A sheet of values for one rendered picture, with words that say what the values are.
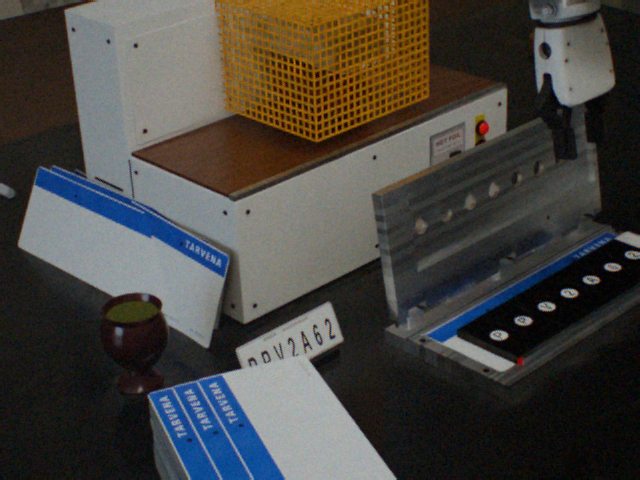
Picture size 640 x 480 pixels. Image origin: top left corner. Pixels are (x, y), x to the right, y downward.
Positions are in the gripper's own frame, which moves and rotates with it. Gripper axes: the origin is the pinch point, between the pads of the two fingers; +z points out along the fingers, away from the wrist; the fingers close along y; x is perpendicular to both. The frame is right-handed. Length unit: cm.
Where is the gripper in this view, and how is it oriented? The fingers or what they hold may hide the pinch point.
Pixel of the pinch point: (581, 138)
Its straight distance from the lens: 164.8
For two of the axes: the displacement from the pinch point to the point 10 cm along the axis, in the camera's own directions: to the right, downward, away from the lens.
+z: 1.8, 9.3, 3.2
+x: -6.6, -1.2, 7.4
